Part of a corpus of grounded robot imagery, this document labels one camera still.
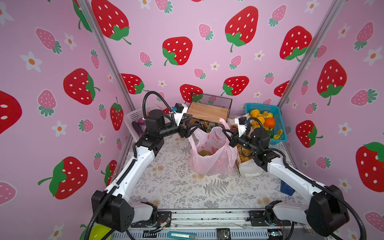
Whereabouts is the white canvas tote bag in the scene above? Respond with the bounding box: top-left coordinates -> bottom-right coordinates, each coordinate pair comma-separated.
227,113 -> 268,178

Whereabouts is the pink plastic grocery bag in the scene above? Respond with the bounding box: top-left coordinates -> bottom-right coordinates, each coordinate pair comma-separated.
188,118 -> 238,176

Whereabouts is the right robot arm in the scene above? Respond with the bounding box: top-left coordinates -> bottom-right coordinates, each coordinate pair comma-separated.
223,117 -> 367,240

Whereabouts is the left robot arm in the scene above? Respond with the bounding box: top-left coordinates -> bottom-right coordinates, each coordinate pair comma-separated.
84,91 -> 199,240

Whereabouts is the toy yellow lemon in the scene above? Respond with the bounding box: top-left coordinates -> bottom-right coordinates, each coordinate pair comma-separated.
249,109 -> 260,118

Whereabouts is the toy orange fruit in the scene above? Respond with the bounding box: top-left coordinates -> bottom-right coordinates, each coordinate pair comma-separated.
264,118 -> 276,129

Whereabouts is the teal plastic basket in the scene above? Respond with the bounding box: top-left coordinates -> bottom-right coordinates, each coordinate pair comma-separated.
245,103 -> 288,145

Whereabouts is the toy long purple eggplant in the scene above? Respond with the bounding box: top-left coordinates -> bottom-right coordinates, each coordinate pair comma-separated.
132,121 -> 143,138

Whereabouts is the white plastic basket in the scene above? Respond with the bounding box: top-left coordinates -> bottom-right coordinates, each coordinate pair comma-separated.
123,103 -> 163,145

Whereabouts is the blue box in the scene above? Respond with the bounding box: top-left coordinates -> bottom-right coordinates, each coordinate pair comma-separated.
280,180 -> 295,196

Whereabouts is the teal utility knife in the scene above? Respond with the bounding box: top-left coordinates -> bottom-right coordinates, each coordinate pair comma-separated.
167,231 -> 197,240

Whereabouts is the green plastic bowl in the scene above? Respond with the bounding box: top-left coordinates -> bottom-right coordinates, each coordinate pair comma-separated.
89,225 -> 111,240

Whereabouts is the black wire wooden shelf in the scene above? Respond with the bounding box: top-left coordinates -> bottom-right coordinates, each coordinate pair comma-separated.
186,92 -> 233,133

